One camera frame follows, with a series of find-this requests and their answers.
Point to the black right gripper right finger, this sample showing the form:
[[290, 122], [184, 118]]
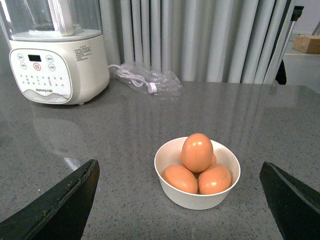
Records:
[[294, 205]]

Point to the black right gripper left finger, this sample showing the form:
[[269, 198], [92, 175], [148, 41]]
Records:
[[61, 213]]

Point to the brown egg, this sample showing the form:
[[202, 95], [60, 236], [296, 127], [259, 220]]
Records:
[[197, 153], [215, 179], [180, 178], [213, 161]]

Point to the cardboard box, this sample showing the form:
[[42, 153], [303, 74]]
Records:
[[309, 44]]

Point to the white round bowl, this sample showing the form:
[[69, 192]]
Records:
[[168, 154]]

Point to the metal stand with black clamp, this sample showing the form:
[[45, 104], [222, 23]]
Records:
[[287, 45]]

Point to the cream Joyoung blender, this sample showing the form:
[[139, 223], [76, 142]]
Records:
[[57, 49]]

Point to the clear plastic bag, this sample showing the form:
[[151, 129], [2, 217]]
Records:
[[144, 79]]

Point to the grey curtain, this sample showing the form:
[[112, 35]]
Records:
[[229, 41]]

